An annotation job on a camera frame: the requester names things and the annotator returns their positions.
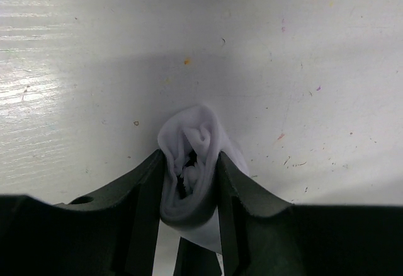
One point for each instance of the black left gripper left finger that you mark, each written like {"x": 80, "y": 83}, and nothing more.
{"x": 110, "y": 231}

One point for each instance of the white sock black stripes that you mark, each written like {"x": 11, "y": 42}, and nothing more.
{"x": 191, "y": 141}

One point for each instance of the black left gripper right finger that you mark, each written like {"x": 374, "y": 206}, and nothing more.
{"x": 262, "y": 234}

